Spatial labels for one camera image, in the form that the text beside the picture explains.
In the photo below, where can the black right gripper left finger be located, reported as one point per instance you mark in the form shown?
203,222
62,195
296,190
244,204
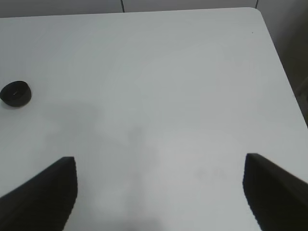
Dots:
43,203

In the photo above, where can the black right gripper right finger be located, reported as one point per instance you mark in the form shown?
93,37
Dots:
277,199

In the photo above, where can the small black teacup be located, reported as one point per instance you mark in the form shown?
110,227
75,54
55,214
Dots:
16,94

